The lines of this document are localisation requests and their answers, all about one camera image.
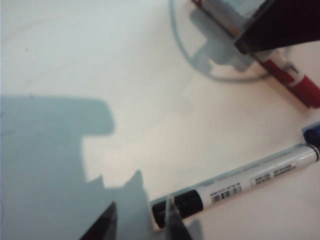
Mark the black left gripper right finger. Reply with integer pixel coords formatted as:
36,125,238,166
165,195,194,240

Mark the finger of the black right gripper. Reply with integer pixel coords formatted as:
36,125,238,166
234,0,320,55

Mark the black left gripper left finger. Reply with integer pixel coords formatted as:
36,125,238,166
79,201,118,240

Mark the red whiteboard marker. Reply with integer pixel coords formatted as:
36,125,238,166
191,0,320,109

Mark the black whiteboard marker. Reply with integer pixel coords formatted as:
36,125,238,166
150,144,320,230

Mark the blue whiteboard marker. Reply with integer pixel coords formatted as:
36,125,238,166
301,120,320,149

